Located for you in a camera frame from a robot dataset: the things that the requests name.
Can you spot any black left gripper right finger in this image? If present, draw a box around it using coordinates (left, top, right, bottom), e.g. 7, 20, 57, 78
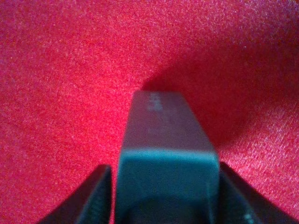
219, 161, 285, 224

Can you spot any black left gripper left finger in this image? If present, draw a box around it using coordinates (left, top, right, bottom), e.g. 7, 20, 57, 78
40, 165, 112, 224

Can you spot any dark grey pump bottle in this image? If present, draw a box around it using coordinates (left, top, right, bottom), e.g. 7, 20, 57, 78
115, 91, 220, 224

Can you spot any red velvet tablecloth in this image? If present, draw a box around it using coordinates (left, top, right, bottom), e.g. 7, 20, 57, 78
0, 0, 299, 224

